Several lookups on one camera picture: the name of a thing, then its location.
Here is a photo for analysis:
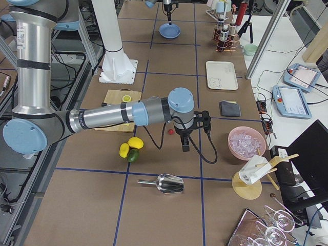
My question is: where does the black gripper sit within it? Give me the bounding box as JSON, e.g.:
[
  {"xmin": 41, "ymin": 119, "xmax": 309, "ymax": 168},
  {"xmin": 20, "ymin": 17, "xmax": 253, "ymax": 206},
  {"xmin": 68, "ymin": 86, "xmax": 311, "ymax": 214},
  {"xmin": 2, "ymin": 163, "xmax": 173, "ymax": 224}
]
[
  {"xmin": 173, "ymin": 111, "xmax": 211, "ymax": 152},
  {"xmin": 162, "ymin": 0, "xmax": 179, "ymax": 25}
]

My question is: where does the blue plate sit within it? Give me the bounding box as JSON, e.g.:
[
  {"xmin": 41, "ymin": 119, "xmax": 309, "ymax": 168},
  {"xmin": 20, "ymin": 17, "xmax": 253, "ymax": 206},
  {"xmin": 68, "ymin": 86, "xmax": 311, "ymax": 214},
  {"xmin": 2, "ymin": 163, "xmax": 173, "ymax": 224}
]
[{"xmin": 159, "ymin": 23, "xmax": 181, "ymax": 39}]

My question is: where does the steel ice scoop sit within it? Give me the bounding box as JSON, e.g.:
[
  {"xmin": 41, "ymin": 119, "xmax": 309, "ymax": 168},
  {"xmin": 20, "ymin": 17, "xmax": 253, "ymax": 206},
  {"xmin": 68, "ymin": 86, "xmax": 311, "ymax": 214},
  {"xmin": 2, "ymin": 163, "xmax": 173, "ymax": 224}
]
[{"xmin": 137, "ymin": 174, "xmax": 185, "ymax": 194}]

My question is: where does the yellow lemon round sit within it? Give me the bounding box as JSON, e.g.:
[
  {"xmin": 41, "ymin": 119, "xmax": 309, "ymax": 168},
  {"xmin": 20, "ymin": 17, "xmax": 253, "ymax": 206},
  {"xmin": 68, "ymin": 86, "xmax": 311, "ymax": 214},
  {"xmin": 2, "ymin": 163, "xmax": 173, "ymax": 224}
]
[{"xmin": 127, "ymin": 137, "xmax": 144, "ymax": 149}]

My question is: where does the bottle white cap left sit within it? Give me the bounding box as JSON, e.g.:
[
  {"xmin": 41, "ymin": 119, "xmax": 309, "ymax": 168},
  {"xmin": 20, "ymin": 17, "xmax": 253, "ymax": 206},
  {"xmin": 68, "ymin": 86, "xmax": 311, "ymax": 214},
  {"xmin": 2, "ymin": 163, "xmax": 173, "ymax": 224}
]
[{"xmin": 217, "ymin": 16, "xmax": 225, "ymax": 35}]

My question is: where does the bottle white cap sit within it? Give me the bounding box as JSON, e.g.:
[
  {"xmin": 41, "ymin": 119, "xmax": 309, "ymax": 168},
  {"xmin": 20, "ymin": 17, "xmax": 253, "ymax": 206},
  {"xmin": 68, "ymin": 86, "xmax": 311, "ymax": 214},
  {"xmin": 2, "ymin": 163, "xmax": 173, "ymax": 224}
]
[
  {"xmin": 220, "ymin": 25, "xmax": 229, "ymax": 42},
  {"xmin": 217, "ymin": 16, "xmax": 225, "ymax": 35}
]

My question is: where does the grey folded cloth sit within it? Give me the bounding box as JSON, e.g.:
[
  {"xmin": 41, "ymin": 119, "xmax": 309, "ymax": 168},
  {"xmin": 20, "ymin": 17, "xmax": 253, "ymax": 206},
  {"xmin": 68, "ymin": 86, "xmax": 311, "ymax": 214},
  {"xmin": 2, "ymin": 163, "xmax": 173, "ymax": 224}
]
[{"xmin": 219, "ymin": 100, "xmax": 241, "ymax": 117}]

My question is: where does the green lime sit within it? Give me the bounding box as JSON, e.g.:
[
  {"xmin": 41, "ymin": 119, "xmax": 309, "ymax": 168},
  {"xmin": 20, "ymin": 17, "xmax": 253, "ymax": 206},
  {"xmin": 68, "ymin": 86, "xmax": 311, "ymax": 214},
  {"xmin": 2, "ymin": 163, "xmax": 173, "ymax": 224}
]
[{"xmin": 127, "ymin": 149, "xmax": 139, "ymax": 163}]

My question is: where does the pink bowl with ice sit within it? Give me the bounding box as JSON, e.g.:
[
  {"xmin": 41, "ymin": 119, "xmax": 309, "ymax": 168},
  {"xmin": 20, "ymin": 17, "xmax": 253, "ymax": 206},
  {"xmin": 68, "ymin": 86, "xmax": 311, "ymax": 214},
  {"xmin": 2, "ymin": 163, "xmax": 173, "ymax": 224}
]
[{"xmin": 228, "ymin": 126, "xmax": 267, "ymax": 160}]

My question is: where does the bottle white cap lower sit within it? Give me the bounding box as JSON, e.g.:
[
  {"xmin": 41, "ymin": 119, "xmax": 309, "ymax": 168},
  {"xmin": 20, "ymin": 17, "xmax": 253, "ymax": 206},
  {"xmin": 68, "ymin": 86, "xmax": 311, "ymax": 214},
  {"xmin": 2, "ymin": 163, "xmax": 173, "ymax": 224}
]
[{"xmin": 220, "ymin": 25, "xmax": 229, "ymax": 42}]

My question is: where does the yellow lemon oval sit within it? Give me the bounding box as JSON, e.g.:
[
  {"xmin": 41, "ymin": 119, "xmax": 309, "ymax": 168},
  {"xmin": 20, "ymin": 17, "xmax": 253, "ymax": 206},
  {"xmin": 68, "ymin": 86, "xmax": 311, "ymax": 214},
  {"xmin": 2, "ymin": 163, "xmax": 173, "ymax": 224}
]
[{"xmin": 119, "ymin": 143, "xmax": 130, "ymax": 158}]

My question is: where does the lemon half slice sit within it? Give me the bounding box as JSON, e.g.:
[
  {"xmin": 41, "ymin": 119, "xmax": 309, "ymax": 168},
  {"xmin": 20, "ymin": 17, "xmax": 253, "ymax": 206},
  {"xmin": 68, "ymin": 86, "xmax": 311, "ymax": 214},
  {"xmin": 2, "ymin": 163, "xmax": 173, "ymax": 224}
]
[{"xmin": 122, "ymin": 95, "xmax": 132, "ymax": 103}]

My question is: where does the cream bear tray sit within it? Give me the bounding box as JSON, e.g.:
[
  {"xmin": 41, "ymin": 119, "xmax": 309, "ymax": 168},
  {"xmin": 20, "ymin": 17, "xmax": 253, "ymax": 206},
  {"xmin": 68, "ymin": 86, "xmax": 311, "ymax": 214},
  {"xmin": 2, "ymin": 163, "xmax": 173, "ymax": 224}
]
[{"xmin": 206, "ymin": 61, "xmax": 238, "ymax": 91}]

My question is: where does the red cylinder bottle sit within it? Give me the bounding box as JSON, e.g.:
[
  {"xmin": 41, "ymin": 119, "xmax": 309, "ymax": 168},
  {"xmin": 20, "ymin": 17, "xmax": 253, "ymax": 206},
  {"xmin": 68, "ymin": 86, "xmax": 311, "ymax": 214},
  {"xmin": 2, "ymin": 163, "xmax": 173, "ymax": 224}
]
[{"xmin": 235, "ymin": 1, "xmax": 248, "ymax": 26}]

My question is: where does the wooden stand round base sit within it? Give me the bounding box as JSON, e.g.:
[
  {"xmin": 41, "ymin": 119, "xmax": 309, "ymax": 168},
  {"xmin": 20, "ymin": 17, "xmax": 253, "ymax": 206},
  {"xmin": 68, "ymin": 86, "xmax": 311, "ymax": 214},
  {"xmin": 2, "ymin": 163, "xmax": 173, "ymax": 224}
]
[{"xmin": 231, "ymin": 153, "xmax": 300, "ymax": 200}]

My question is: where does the white paper carton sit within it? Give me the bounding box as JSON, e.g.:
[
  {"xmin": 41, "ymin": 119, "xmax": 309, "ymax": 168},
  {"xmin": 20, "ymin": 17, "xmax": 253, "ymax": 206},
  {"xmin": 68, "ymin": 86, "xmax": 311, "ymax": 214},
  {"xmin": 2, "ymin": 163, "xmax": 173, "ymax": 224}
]
[{"xmin": 238, "ymin": 155, "xmax": 272, "ymax": 185}]

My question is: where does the black tripod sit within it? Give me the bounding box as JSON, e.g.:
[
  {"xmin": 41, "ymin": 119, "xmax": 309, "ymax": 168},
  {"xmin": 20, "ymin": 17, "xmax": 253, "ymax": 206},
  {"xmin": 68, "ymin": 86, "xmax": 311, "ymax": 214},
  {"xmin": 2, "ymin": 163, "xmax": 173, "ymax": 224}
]
[{"xmin": 237, "ymin": 0, "xmax": 254, "ymax": 44}]

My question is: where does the wooden cutting board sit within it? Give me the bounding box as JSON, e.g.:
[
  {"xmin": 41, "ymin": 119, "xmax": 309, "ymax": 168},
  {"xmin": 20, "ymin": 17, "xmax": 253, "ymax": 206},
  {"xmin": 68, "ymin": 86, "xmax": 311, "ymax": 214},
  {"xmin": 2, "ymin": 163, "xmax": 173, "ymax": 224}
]
[{"xmin": 96, "ymin": 89, "xmax": 142, "ymax": 133}]

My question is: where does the mint green bowl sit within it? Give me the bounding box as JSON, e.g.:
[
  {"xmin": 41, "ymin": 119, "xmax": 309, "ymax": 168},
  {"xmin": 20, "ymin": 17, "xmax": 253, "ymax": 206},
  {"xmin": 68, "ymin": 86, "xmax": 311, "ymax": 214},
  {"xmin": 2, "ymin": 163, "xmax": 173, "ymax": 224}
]
[{"xmin": 243, "ymin": 44, "xmax": 258, "ymax": 56}]

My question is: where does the teach pendant near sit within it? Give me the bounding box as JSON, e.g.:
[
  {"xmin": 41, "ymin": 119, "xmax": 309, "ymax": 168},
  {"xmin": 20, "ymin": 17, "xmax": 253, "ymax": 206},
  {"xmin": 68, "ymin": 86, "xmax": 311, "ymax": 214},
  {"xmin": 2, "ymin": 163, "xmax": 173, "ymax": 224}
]
[{"xmin": 272, "ymin": 86, "xmax": 312, "ymax": 119}]

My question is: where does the teach pendant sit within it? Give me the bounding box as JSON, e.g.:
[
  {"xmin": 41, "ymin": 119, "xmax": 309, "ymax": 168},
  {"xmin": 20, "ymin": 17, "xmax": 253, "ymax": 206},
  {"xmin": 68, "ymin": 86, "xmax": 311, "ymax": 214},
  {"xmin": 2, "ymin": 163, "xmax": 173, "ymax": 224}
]
[
  {"xmin": 272, "ymin": 86, "xmax": 312, "ymax": 119},
  {"xmin": 283, "ymin": 63, "xmax": 321, "ymax": 93}
]

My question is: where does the black monitor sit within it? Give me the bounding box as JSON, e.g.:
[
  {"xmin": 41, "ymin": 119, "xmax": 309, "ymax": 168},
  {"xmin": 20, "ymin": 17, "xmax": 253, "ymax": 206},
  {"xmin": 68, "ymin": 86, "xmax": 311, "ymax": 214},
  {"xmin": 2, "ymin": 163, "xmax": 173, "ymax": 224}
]
[{"xmin": 277, "ymin": 120, "xmax": 327, "ymax": 221}]

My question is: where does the glass rack tray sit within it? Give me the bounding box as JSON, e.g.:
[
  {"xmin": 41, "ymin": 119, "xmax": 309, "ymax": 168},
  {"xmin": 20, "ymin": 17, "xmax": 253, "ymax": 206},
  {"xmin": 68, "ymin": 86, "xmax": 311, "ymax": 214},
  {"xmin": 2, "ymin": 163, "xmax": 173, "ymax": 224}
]
[{"xmin": 227, "ymin": 204, "xmax": 304, "ymax": 245}]

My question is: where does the teach pendant far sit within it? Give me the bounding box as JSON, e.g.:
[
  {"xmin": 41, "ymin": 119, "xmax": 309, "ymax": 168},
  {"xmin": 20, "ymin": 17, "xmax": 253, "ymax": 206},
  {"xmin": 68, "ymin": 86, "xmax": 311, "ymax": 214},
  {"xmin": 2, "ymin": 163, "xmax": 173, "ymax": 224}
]
[{"xmin": 283, "ymin": 63, "xmax": 321, "ymax": 93}]

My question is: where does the white wire cup rack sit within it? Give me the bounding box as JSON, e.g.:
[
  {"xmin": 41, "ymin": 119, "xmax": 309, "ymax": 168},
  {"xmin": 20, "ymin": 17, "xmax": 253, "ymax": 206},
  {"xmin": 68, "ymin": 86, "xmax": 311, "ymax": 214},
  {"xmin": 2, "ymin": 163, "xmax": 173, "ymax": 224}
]
[{"xmin": 206, "ymin": 0, "xmax": 232, "ymax": 20}]

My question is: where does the copper wire bottle rack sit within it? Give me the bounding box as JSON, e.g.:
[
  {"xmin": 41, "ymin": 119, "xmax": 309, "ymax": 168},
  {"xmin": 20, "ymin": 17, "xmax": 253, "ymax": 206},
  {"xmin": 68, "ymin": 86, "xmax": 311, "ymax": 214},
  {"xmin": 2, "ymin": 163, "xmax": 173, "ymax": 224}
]
[{"xmin": 213, "ymin": 24, "xmax": 239, "ymax": 52}]

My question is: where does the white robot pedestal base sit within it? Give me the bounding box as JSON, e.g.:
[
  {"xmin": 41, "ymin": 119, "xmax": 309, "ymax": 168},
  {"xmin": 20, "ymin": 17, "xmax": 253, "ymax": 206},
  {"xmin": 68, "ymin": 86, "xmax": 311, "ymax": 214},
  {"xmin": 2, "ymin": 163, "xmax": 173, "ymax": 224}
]
[{"xmin": 92, "ymin": 0, "xmax": 138, "ymax": 85}]

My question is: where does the aluminium frame post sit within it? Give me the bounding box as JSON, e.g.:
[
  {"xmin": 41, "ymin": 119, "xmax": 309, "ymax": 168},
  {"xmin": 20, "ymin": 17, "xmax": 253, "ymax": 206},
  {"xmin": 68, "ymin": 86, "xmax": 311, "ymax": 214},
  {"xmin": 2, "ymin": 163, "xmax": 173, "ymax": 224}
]
[{"xmin": 245, "ymin": 0, "xmax": 291, "ymax": 79}]

